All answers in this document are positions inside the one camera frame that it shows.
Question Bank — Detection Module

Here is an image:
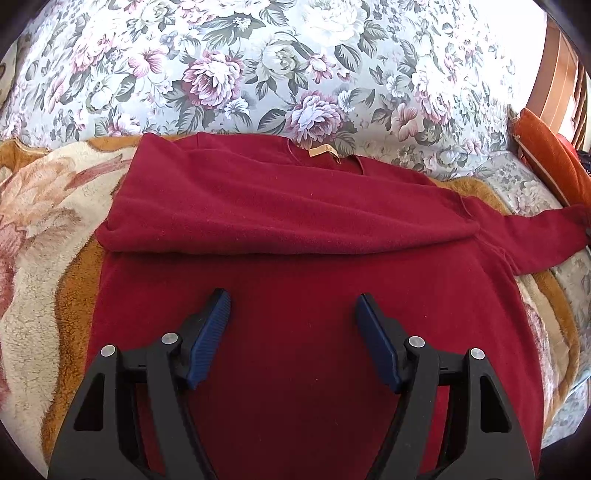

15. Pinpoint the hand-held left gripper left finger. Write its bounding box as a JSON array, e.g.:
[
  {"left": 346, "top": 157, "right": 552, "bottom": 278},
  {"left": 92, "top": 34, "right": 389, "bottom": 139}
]
[{"left": 47, "top": 288, "right": 232, "bottom": 480}]

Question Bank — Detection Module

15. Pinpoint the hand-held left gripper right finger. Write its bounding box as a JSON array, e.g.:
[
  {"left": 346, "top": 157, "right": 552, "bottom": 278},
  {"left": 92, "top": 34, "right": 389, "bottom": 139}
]
[{"left": 355, "top": 293, "right": 536, "bottom": 480}]

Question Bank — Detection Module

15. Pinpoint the red knit sweater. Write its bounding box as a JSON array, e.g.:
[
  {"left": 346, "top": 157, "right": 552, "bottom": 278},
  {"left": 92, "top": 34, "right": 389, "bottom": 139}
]
[{"left": 85, "top": 131, "right": 589, "bottom": 480}]

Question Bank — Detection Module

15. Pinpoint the fluffy rose print blanket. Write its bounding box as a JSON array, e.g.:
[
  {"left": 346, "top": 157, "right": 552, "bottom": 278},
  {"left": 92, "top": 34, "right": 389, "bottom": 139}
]
[{"left": 0, "top": 134, "right": 583, "bottom": 480}]

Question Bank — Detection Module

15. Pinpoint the orange cushion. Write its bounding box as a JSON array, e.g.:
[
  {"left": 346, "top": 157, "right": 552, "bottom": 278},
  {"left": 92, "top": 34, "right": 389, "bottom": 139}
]
[{"left": 510, "top": 107, "right": 591, "bottom": 208}]

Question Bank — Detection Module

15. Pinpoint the floral print bed cover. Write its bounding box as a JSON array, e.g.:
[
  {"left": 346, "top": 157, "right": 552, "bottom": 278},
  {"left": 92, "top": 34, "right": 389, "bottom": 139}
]
[{"left": 0, "top": 0, "right": 591, "bottom": 455}]

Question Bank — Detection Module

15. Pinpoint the brown wooden headboard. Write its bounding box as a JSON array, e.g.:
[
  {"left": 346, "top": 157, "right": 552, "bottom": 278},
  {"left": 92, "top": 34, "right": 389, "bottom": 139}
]
[{"left": 526, "top": 18, "right": 591, "bottom": 153}]

